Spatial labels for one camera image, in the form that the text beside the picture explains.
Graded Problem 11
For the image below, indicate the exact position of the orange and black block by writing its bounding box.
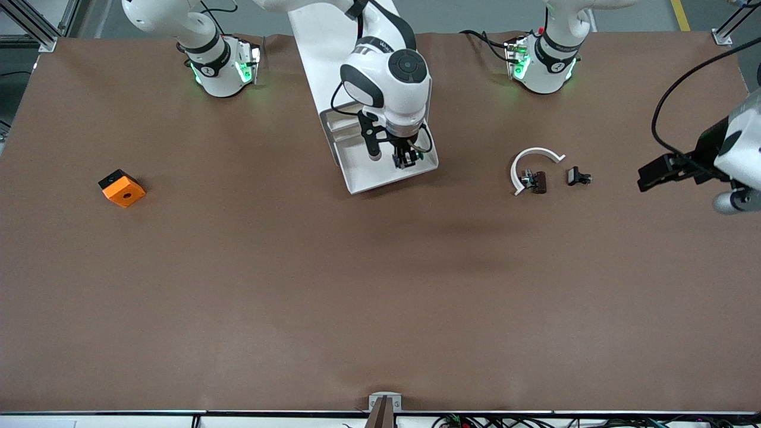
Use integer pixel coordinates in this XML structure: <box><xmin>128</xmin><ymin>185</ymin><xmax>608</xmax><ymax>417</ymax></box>
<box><xmin>98</xmin><ymin>169</ymin><xmax>146</xmax><ymax>209</ymax></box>

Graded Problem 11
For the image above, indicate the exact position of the white plastic drawer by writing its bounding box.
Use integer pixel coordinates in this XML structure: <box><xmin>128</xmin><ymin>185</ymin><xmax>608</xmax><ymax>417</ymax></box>
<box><xmin>319</xmin><ymin>109</ymin><xmax>440</xmax><ymax>196</ymax></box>

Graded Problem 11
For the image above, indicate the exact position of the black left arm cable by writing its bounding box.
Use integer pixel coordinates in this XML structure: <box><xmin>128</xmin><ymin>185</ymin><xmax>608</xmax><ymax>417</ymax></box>
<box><xmin>651</xmin><ymin>37</ymin><xmax>761</xmax><ymax>156</ymax></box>

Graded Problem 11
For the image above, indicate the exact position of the brown table mat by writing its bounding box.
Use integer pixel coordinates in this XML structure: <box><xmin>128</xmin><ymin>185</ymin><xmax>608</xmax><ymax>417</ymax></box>
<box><xmin>0</xmin><ymin>30</ymin><xmax>761</xmax><ymax>414</ymax></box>

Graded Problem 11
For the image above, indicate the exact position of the white drawer cabinet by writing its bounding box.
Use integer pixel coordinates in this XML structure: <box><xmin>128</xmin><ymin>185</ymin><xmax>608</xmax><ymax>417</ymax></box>
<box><xmin>288</xmin><ymin>0</ymin><xmax>417</xmax><ymax>119</ymax></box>

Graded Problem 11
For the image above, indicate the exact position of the black base cable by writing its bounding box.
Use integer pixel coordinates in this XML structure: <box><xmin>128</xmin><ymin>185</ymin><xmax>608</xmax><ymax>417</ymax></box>
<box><xmin>459</xmin><ymin>29</ymin><xmax>513</xmax><ymax>61</ymax></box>

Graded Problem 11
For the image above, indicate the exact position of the white curved plastic piece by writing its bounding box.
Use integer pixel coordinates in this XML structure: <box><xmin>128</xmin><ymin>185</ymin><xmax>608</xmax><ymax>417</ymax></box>
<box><xmin>510</xmin><ymin>147</ymin><xmax>566</xmax><ymax>196</ymax></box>

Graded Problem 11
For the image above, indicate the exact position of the brown push button switch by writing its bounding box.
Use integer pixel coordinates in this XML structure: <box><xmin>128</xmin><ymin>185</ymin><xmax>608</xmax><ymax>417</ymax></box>
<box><xmin>520</xmin><ymin>169</ymin><xmax>548</xmax><ymax>195</ymax></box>

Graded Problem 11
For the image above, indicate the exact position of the yellow floor tape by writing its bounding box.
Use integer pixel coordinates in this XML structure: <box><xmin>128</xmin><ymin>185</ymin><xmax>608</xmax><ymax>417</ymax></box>
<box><xmin>670</xmin><ymin>0</ymin><xmax>693</xmax><ymax>32</ymax></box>

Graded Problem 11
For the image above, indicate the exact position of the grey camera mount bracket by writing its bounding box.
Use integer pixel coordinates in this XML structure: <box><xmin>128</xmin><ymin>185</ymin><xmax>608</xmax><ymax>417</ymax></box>
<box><xmin>364</xmin><ymin>392</ymin><xmax>403</xmax><ymax>428</ymax></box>

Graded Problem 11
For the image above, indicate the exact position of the white table edge rail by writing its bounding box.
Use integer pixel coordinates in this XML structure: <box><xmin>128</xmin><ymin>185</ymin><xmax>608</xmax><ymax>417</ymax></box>
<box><xmin>0</xmin><ymin>409</ymin><xmax>761</xmax><ymax>428</ymax></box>

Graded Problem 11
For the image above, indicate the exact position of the black cable bundle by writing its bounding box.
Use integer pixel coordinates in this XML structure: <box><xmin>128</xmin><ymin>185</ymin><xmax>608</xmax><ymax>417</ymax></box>
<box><xmin>431</xmin><ymin>413</ymin><xmax>761</xmax><ymax>428</ymax></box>

